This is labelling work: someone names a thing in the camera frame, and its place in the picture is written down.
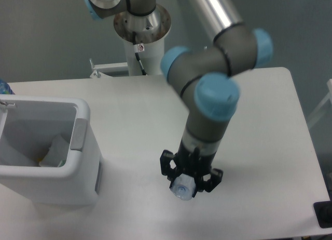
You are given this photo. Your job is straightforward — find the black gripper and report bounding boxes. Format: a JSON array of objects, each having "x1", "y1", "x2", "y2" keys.
[{"x1": 160, "y1": 141, "x2": 223, "y2": 197}]

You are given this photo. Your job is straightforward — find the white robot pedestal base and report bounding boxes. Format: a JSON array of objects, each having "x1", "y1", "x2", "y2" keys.
[{"x1": 90, "y1": 4, "x2": 171, "y2": 78}]

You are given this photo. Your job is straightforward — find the white plastic trash can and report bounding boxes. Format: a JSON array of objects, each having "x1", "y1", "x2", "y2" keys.
[{"x1": 1, "y1": 95, "x2": 102, "y2": 205}]

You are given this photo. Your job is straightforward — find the black device at table edge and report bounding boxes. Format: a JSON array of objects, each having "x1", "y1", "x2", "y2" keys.
[{"x1": 313, "y1": 201, "x2": 331, "y2": 229}]

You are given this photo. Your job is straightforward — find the white paper wrapper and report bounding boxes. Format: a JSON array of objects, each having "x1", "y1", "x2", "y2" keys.
[{"x1": 39, "y1": 134, "x2": 70, "y2": 167}]

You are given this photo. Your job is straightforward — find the white frame at right edge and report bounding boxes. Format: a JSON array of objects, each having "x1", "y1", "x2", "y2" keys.
[{"x1": 307, "y1": 79, "x2": 331, "y2": 130}]

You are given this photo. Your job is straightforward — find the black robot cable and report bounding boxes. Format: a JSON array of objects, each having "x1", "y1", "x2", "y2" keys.
[{"x1": 131, "y1": 31, "x2": 148, "y2": 76}]

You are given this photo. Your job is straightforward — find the clear plastic water bottle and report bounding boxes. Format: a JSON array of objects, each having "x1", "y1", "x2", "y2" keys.
[{"x1": 170, "y1": 174, "x2": 196, "y2": 201}]

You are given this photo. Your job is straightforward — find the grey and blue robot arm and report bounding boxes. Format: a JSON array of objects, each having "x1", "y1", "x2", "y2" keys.
[{"x1": 84, "y1": 0, "x2": 273, "y2": 201}]

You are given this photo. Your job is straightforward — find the blue bottle behind trash can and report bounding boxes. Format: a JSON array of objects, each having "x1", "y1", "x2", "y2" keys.
[{"x1": 0, "y1": 79, "x2": 15, "y2": 95}]

